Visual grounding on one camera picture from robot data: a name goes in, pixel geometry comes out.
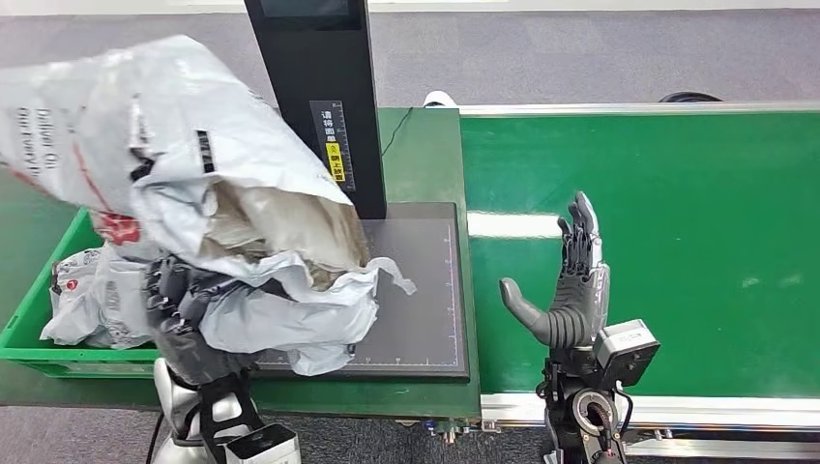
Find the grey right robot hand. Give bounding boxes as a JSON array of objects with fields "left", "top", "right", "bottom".
[{"left": 499, "top": 190, "right": 612, "bottom": 351}]

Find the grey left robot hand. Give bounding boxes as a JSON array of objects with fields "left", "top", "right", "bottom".
[{"left": 141, "top": 254, "right": 259, "bottom": 388}]

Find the white courier package red print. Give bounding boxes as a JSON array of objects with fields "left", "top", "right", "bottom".
[{"left": 0, "top": 35, "right": 419, "bottom": 378}]

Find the green conveyor belt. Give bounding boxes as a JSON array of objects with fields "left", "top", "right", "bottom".
[{"left": 460, "top": 111, "right": 820, "bottom": 399}]

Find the black inbound scanner machine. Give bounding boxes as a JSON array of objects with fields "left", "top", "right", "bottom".
[{"left": 244, "top": 0, "right": 470, "bottom": 383}]

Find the crumpled white courier bag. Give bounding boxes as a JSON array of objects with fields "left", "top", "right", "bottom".
[{"left": 41, "top": 246, "right": 159, "bottom": 351}]

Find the green plastic crate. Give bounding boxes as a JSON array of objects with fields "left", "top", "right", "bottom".
[{"left": 0, "top": 208, "right": 161, "bottom": 380}]

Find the small metal connector cluster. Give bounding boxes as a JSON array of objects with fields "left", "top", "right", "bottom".
[{"left": 419, "top": 417, "right": 504, "bottom": 445}]

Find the dark green table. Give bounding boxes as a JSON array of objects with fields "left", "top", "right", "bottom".
[{"left": 0, "top": 106, "right": 483, "bottom": 420}]

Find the black curved floor object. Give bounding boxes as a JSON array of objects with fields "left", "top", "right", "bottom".
[{"left": 659, "top": 91, "right": 725, "bottom": 103}]

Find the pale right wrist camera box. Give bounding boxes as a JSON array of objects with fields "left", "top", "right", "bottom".
[{"left": 592, "top": 318, "right": 662, "bottom": 390}]

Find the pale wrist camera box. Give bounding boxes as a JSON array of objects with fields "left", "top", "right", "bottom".
[
  {"left": 592, "top": 318, "right": 662, "bottom": 390},
  {"left": 222, "top": 422, "right": 303, "bottom": 464}
]

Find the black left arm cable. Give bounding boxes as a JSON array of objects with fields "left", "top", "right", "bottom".
[{"left": 145, "top": 413, "right": 166, "bottom": 464}]

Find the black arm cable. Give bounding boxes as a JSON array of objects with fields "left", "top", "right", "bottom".
[
  {"left": 145, "top": 413, "right": 166, "bottom": 464},
  {"left": 614, "top": 388, "right": 635, "bottom": 437}
]

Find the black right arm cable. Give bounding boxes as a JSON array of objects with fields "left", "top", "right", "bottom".
[{"left": 614, "top": 388, "right": 635, "bottom": 437}]

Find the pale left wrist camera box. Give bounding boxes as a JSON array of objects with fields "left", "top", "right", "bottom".
[{"left": 222, "top": 422, "right": 303, "bottom": 464}]

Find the aluminium conveyor frame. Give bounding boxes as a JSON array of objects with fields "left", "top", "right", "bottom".
[{"left": 457, "top": 100, "right": 820, "bottom": 461}]

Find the thin black table cable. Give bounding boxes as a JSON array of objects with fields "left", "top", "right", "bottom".
[{"left": 382, "top": 107, "right": 415, "bottom": 157}]

